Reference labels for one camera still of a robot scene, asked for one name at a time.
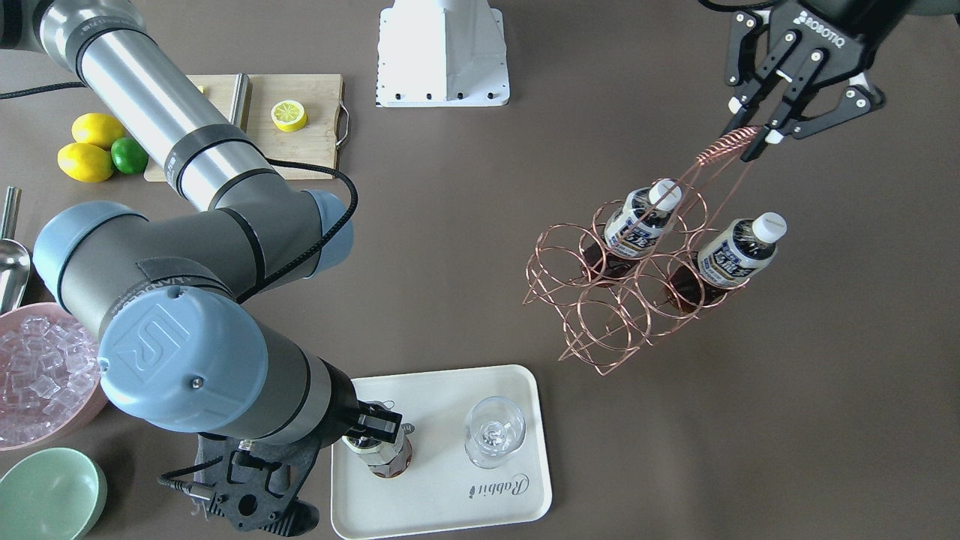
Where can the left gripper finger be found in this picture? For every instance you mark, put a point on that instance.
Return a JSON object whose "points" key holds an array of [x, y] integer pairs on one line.
{"points": [[764, 49], [822, 69]]}

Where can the yellow half lemon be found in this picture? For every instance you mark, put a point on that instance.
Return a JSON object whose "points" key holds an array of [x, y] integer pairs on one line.
{"points": [[289, 115]]}

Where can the cream rabbit tray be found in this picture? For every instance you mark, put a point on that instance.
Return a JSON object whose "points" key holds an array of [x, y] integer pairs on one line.
{"points": [[441, 490]]}

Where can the steel muddler black tip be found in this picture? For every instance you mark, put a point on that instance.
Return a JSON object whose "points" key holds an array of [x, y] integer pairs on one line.
{"points": [[238, 111]]}

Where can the green bowl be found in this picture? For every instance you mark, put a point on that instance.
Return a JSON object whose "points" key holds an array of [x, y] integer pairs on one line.
{"points": [[57, 493]]}

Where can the clear wine glass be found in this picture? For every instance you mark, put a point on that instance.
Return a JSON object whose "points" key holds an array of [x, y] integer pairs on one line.
{"points": [[495, 429]]}

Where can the steel ice scoop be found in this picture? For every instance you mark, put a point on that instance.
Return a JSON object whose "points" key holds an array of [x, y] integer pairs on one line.
{"points": [[16, 262]]}

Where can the copper wire bottle basket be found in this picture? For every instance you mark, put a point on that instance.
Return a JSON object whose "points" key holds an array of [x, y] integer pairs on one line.
{"points": [[606, 321]]}

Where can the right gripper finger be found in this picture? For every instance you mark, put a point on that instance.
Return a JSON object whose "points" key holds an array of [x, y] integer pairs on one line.
{"points": [[375, 418], [364, 437]]}

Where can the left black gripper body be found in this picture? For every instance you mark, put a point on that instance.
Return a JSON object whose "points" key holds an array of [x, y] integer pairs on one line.
{"points": [[831, 28]]}

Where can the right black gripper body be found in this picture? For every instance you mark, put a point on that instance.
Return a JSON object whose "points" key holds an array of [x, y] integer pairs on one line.
{"points": [[344, 410]]}

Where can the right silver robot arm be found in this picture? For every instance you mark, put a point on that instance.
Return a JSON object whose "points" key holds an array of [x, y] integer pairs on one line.
{"points": [[177, 348]]}

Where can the pink bowl of ice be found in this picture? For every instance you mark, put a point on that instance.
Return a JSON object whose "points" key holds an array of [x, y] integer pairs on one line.
{"points": [[50, 378]]}

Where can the tea bottle white cap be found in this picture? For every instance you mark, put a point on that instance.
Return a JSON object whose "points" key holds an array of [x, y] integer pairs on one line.
{"points": [[383, 459]]}

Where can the green lime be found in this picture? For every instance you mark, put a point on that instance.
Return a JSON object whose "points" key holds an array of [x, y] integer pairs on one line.
{"points": [[128, 156]]}

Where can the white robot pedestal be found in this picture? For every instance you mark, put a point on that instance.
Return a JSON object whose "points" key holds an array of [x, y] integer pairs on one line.
{"points": [[442, 54]]}

